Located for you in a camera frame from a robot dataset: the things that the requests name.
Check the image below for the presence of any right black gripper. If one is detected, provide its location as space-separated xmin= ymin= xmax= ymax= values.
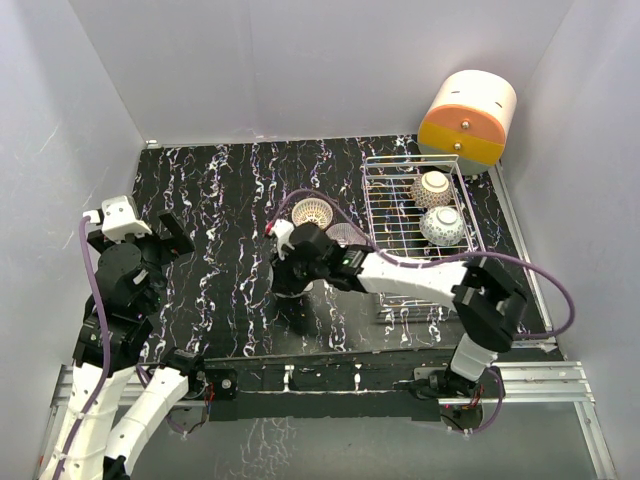
xmin=270 ymin=242 xmax=329 ymax=295

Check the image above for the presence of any purple striped bowl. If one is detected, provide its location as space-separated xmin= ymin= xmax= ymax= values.
xmin=326 ymin=223 xmax=366 ymax=246

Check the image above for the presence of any red white patterned bowl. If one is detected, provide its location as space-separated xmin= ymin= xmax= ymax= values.
xmin=419 ymin=206 xmax=465 ymax=247

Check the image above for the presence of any blue patterned white bowl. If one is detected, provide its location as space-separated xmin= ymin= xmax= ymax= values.
xmin=410 ymin=171 xmax=452 ymax=210

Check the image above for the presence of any green patterned white bowl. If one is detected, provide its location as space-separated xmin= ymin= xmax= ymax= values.
xmin=275 ymin=282 xmax=314 ymax=299

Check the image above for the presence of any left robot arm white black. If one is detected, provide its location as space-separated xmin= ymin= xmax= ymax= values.
xmin=39 ymin=207 xmax=207 ymax=479

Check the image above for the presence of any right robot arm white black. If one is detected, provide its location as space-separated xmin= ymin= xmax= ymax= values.
xmin=266 ymin=220 xmax=528 ymax=398

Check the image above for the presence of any white orange patterned bowl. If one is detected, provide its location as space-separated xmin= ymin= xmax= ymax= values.
xmin=291 ymin=197 xmax=333 ymax=229

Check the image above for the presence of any black front mounting bar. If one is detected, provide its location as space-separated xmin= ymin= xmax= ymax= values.
xmin=204 ymin=349 xmax=451 ymax=422

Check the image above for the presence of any cream orange yellow drawer cabinet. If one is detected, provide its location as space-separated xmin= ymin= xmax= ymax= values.
xmin=417 ymin=70 xmax=517 ymax=176

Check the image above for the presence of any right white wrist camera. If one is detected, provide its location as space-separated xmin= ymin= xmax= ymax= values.
xmin=265 ymin=219 xmax=295 ymax=260

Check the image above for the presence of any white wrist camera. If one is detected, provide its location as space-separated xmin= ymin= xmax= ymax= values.
xmin=265 ymin=219 xmax=295 ymax=260
xmin=83 ymin=195 xmax=152 ymax=242

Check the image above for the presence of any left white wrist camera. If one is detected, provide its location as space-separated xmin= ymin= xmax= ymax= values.
xmin=83 ymin=195 xmax=152 ymax=242

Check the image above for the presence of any white wire dish rack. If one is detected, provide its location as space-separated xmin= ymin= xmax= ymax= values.
xmin=362 ymin=154 xmax=489 ymax=307

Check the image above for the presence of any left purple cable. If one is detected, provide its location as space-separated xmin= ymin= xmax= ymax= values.
xmin=52 ymin=214 xmax=114 ymax=480

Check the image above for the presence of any purple cable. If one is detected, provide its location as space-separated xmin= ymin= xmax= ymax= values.
xmin=264 ymin=188 xmax=576 ymax=341
xmin=52 ymin=214 xmax=114 ymax=480

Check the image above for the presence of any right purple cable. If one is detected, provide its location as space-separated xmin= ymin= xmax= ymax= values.
xmin=264 ymin=188 xmax=576 ymax=341

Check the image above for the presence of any aluminium frame rail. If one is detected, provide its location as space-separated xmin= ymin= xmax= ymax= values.
xmin=457 ymin=165 xmax=618 ymax=479

